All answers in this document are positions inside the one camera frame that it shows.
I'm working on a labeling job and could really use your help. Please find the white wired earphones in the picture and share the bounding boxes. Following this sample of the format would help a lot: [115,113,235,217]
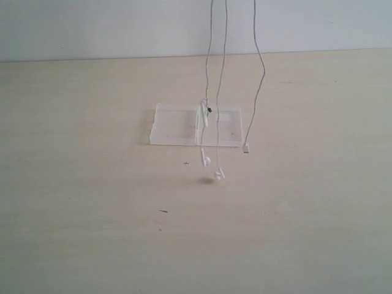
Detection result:
[197,0,267,181]

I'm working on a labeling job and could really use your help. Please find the clear plastic open case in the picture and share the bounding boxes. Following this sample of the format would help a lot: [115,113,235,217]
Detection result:
[149,104,243,147]

